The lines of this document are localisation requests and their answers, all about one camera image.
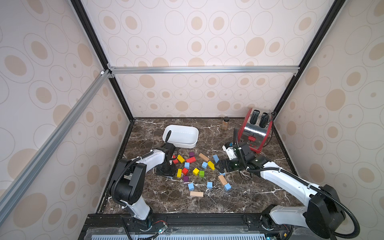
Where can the silver horizontal frame bar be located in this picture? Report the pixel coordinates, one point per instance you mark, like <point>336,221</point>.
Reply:
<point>208,70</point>

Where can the small yellow cube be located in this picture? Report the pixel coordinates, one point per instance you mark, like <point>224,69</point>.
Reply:
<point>196,171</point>

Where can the long yellow block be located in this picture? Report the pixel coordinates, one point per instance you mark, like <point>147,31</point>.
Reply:
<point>211,165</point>
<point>180,159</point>

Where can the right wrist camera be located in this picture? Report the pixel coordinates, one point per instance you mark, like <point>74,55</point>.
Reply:
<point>230,151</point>

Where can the long red block left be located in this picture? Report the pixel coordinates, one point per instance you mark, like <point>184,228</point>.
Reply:
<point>175,160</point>

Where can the long yellow block right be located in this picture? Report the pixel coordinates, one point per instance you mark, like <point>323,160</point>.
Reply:
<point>211,165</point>

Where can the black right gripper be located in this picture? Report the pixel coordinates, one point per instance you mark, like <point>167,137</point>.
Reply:
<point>229,164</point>

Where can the long red block middle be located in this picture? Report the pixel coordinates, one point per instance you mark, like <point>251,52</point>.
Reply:
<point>191,160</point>

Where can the tan block right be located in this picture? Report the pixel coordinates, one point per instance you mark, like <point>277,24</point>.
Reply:
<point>222,180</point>

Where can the long tan block bottom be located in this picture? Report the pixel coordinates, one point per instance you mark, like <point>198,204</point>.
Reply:
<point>196,194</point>

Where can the white rectangular dish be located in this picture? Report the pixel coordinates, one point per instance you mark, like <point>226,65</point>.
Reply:
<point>181,136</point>

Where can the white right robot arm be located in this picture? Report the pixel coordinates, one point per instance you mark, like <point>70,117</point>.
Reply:
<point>322,211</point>

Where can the small brown spice jar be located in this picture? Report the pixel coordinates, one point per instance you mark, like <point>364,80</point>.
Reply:
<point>225,123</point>

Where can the red silver toaster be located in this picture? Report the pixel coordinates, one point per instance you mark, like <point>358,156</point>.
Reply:
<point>256,128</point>

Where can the long blue block upper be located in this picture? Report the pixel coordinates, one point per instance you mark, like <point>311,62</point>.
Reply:
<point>216,159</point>

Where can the blue cube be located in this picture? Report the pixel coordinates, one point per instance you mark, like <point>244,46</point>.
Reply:
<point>209,185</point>
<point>191,187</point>
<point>227,187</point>

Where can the long yellow block left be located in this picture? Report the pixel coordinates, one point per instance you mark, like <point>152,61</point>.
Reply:
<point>180,159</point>

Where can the silver diagonal frame bar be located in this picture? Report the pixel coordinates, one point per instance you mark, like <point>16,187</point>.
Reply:
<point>33,168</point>

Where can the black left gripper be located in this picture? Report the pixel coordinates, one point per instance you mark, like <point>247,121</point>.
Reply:
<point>172,172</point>

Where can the long tan block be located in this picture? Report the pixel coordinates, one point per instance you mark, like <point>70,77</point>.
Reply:
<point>196,194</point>
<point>205,158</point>

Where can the small red cube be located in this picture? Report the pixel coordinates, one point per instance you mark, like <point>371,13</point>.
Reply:
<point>185,171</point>

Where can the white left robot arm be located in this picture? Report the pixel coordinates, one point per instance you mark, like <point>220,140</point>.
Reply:
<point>128,180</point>

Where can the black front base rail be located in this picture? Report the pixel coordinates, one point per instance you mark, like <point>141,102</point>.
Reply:
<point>189,227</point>

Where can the long tan block upper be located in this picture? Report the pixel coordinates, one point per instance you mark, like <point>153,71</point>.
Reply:
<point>205,158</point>

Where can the long red block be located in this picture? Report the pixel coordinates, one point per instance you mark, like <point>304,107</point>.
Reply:
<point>175,160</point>
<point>191,160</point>

